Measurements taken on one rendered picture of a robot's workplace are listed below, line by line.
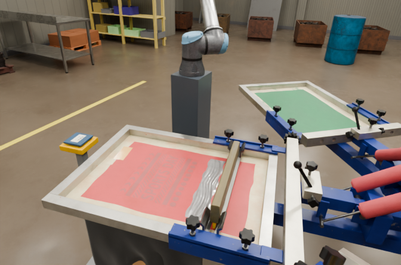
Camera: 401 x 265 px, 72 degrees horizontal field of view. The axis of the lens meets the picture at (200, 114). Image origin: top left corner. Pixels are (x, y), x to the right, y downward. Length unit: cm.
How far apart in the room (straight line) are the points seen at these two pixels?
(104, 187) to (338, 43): 641
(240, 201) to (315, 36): 774
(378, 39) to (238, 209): 783
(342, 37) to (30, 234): 649
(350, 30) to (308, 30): 181
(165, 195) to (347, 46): 634
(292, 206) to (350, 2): 1071
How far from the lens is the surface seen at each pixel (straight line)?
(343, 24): 698
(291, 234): 90
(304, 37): 855
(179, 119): 167
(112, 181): 119
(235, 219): 102
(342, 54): 708
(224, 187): 97
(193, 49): 153
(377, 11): 1151
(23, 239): 249
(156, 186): 113
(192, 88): 155
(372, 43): 859
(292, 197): 101
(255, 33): 885
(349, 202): 108
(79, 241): 232
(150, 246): 115
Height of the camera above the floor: 170
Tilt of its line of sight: 26 degrees down
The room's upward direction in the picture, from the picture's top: 2 degrees clockwise
